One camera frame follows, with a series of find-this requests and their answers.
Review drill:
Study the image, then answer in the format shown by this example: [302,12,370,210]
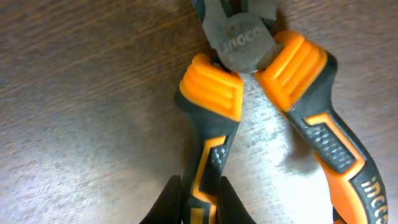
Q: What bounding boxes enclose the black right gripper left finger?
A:
[140,175,182,224]

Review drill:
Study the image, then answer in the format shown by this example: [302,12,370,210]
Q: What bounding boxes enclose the orange black pliers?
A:
[175,0,389,223]

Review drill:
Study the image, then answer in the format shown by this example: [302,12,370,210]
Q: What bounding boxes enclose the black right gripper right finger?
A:
[217,176,256,224]

